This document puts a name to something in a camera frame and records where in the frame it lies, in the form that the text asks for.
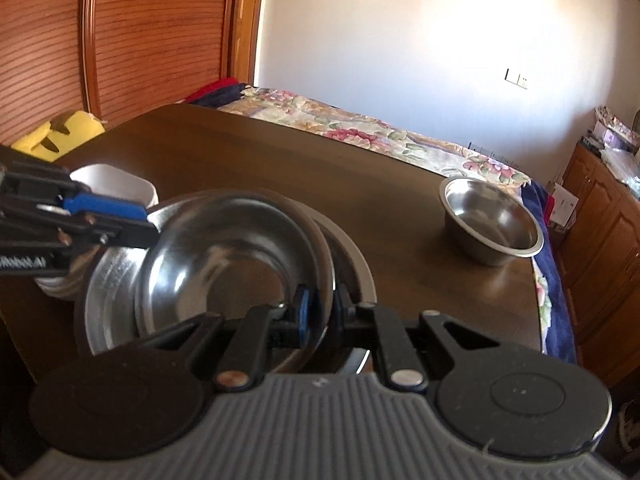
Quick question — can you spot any large steel bowl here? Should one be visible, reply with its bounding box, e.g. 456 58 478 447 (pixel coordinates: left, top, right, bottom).
76 195 378 372

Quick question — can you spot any medium steel bowl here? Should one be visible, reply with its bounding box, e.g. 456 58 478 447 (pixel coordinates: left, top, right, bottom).
134 190 335 373

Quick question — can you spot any small steel bowl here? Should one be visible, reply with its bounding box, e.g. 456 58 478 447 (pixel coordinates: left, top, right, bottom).
438 177 544 266

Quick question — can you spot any yellow plush toy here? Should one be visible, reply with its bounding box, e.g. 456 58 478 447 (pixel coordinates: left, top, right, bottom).
11 110 105 162

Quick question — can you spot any wooden louvered wardrobe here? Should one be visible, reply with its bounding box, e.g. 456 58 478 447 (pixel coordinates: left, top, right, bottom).
1 0 262 144

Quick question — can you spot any red cloth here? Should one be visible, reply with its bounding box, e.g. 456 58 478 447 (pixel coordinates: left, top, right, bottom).
184 77 239 103

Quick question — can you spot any floral bed quilt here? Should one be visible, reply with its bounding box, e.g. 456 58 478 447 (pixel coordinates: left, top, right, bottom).
221 87 532 194

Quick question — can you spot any blue blanket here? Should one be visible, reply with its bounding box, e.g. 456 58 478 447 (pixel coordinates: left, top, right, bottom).
521 181 577 364

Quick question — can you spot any white paper bag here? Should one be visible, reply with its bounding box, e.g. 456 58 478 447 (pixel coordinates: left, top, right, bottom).
546 182 579 233

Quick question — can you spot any wooden side cabinet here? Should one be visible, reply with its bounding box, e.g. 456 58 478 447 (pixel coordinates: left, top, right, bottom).
556 143 639 387

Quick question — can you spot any wall switch plate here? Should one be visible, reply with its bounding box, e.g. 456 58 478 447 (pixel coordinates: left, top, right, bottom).
504 68 528 90

